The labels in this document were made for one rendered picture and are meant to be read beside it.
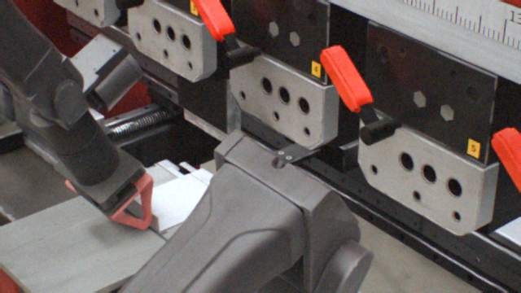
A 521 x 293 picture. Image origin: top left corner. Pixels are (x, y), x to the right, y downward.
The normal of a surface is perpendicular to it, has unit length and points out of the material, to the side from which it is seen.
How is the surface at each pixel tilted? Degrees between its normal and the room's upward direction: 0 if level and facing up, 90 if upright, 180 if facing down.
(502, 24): 90
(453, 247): 90
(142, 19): 90
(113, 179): 28
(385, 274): 0
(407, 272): 0
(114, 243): 0
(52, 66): 99
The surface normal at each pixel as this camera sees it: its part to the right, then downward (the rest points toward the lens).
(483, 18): -0.77, 0.31
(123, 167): -0.34, -0.62
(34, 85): 0.74, 0.51
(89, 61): -0.10, -0.58
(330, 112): 0.64, 0.38
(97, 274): 0.00, -0.87
